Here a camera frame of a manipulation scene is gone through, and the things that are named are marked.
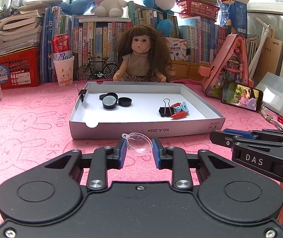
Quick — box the miniature black bicycle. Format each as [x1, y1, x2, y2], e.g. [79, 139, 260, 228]
[76, 57, 119, 81]

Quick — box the small pink jar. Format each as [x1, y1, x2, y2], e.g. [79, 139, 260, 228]
[166, 67, 176, 83]

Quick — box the pink bath towel mat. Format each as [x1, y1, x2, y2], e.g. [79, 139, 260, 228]
[0, 79, 283, 231]

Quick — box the white cardboard tray box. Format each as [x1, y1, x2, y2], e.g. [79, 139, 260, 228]
[69, 82, 225, 139]

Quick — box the white paper cup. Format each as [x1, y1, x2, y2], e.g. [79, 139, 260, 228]
[53, 57, 74, 86]

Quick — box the binder clip on tray edge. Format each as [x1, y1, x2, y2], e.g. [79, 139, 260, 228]
[75, 84, 91, 102]

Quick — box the small blue plush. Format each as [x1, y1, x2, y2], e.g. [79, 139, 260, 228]
[59, 0, 96, 16]

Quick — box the large black binder clip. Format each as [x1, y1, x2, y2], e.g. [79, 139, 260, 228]
[159, 98, 174, 117]

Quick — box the black round tin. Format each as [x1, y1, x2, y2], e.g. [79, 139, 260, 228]
[102, 96, 117, 110]

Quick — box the label sticker box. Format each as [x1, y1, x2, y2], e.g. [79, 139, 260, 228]
[165, 37, 187, 61]

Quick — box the red Budweiser can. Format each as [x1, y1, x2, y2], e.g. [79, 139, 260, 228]
[52, 33, 73, 61]

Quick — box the black smartphone playing video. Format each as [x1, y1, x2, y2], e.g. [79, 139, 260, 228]
[221, 82, 263, 112]

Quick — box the stack of books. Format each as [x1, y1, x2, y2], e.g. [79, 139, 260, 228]
[0, 0, 62, 55]

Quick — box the black round lid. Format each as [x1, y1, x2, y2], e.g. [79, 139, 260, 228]
[99, 92, 118, 101]
[118, 97, 132, 107]

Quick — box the clear plastic folder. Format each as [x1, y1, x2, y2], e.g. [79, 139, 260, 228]
[256, 72, 283, 116]

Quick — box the red plastic basket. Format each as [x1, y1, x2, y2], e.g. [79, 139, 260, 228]
[0, 47, 40, 89]

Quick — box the clear plastic dome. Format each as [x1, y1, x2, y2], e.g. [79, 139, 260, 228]
[122, 133, 153, 154]

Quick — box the pink triangular dollhouse box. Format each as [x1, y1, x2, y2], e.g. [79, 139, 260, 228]
[198, 34, 253, 98]

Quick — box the white pipe stand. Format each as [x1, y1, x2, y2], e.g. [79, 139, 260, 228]
[249, 17, 273, 79]

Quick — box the brown haired doll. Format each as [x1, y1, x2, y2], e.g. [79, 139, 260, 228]
[113, 25, 171, 83]

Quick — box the red basket on books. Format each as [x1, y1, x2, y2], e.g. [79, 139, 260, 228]
[176, 0, 219, 22]

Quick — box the white charging cable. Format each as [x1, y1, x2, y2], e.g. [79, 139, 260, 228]
[259, 104, 283, 131]

